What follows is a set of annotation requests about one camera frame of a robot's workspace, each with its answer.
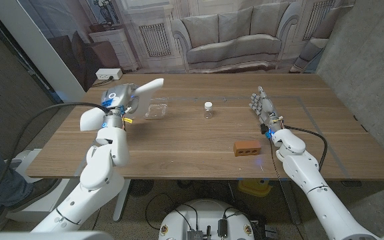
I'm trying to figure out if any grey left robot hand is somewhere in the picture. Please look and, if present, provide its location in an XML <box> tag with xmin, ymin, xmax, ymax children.
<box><xmin>100</xmin><ymin>83</ymin><xmax>139</xmax><ymax>129</ymax></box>

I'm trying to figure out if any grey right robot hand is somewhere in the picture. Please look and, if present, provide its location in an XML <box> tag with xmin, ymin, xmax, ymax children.
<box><xmin>249</xmin><ymin>85</ymin><xmax>285</xmax><ymax>134</ymax></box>

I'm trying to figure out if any white paper sheet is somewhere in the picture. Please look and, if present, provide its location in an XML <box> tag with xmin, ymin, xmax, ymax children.
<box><xmin>79</xmin><ymin>78</ymin><xmax>165</xmax><ymax>132</ymax></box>

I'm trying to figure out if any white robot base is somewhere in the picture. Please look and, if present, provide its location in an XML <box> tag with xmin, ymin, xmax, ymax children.
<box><xmin>158</xmin><ymin>199</ymin><xmax>255</xmax><ymax>240</ymax></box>

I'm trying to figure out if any clear plastic clamshell container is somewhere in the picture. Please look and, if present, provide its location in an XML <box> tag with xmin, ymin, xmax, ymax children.
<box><xmin>143</xmin><ymin>98</ymin><xmax>169</xmax><ymax>120</ymax></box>

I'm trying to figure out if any orange brick block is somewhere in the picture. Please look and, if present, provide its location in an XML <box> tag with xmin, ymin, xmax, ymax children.
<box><xmin>233</xmin><ymin>140</ymin><xmax>262</xmax><ymax>157</ymax></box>

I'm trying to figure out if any white power strip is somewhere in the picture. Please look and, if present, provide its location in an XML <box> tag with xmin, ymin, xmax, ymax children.
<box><xmin>95</xmin><ymin>68</ymin><xmax>123</xmax><ymax>81</ymax></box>

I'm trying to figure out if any yellow plastic object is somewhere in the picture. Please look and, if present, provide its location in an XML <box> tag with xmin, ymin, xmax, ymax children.
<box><xmin>238</xmin><ymin>179</ymin><xmax>273</xmax><ymax>197</ymax></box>

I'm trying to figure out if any printed living room backdrop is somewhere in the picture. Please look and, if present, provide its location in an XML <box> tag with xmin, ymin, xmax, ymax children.
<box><xmin>17</xmin><ymin>0</ymin><xmax>356</xmax><ymax>93</ymax></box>

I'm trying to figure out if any grey table leg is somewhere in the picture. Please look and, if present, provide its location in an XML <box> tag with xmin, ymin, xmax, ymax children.
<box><xmin>280</xmin><ymin>179</ymin><xmax>302</xmax><ymax>226</ymax></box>

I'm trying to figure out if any white floor platform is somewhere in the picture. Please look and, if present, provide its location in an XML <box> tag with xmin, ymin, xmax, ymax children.
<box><xmin>5</xmin><ymin>148</ymin><xmax>79</xmax><ymax>223</ymax></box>

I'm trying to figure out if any small black adapter box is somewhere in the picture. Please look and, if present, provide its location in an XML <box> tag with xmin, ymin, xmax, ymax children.
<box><xmin>217</xmin><ymin>219</ymin><xmax>229</xmax><ymax>238</ymax></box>

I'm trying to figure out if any white robot torso cover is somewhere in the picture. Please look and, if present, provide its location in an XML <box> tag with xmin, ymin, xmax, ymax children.
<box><xmin>0</xmin><ymin>231</ymin><xmax>115</xmax><ymax>240</ymax></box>

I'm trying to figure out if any black power strip cable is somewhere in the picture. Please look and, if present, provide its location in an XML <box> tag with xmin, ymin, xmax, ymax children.
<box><xmin>91</xmin><ymin>76</ymin><xmax>115</xmax><ymax>88</ymax></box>

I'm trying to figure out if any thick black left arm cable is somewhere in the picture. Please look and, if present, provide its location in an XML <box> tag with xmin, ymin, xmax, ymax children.
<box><xmin>0</xmin><ymin>101</ymin><xmax>111</xmax><ymax>217</ymax></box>

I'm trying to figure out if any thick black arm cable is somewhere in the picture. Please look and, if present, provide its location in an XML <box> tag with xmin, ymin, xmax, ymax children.
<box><xmin>0</xmin><ymin>101</ymin><xmax>111</xmax><ymax>217</ymax></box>
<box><xmin>283</xmin><ymin>125</ymin><xmax>329</xmax><ymax>173</ymax></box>

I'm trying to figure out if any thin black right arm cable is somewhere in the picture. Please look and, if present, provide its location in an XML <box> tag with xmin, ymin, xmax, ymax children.
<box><xmin>269</xmin><ymin>138</ymin><xmax>303</xmax><ymax>240</ymax></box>

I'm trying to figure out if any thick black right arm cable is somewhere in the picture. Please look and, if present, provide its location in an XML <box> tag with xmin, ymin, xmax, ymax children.
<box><xmin>283</xmin><ymin>125</ymin><xmax>329</xmax><ymax>173</ymax></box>

